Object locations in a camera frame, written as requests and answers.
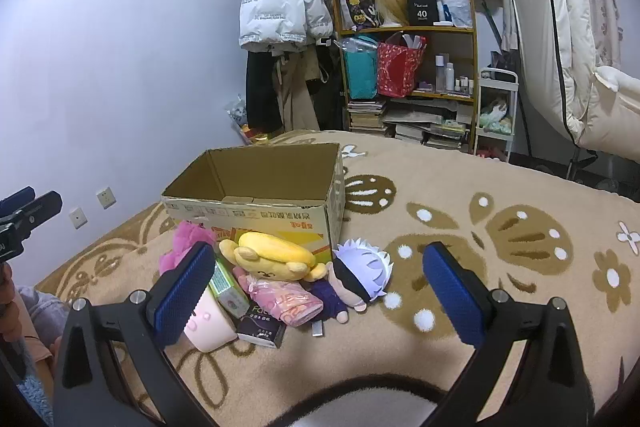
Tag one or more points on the white wall socket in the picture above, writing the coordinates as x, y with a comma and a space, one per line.
106, 198
77, 218

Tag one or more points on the black hanging garment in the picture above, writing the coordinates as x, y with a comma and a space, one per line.
262, 92

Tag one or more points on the person's grey fleece clothing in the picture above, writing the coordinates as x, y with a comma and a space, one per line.
42, 312

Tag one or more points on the white padded chair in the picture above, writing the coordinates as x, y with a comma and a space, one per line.
565, 32

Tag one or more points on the small black box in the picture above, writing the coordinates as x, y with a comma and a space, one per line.
260, 329

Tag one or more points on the beige hanging garment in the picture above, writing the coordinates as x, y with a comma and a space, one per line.
297, 92

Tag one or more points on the yellow plush dog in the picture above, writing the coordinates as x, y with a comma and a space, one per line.
275, 252

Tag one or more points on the white trolley cart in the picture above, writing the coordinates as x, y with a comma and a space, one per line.
497, 74

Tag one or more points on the plush cat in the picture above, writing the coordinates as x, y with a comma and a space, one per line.
496, 112

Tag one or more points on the green packet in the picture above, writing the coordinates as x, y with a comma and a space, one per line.
227, 289

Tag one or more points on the red patterned bag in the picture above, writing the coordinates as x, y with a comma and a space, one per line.
400, 69

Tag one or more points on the blonde wig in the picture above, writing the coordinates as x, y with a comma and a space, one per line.
392, 2

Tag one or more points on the black labelled box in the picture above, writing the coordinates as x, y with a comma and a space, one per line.
422, 9

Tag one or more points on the brown cardboard box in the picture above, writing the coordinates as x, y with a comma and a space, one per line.
280, 217

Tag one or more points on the teal bag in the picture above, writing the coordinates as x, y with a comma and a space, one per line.
360, 72

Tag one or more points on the magenta plush toy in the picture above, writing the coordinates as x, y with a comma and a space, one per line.
185, 242

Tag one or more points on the wooden shelf unit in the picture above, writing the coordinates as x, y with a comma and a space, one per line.
450, 31

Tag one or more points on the yellow red packets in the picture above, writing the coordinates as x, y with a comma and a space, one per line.
255, 136

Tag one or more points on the stack of books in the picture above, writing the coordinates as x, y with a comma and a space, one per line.
367, 117

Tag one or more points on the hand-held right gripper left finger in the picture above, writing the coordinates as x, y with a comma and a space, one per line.
185, 292

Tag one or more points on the pale pink white plush toy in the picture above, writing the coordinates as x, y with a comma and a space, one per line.
212, 329

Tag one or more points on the white-haired plush doll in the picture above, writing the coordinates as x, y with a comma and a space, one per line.
365, 267

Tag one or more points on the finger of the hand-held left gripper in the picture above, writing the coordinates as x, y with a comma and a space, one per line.
17, 202
40, 212

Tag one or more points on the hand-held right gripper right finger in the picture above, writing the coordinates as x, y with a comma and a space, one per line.
452, 292

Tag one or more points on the pink plastic packet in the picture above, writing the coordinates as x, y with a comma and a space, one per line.
285, 302

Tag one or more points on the clear plastic bag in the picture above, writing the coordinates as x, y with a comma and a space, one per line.
236, 112

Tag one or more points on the row of cosmetic bottles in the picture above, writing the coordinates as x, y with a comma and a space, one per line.
440, 74

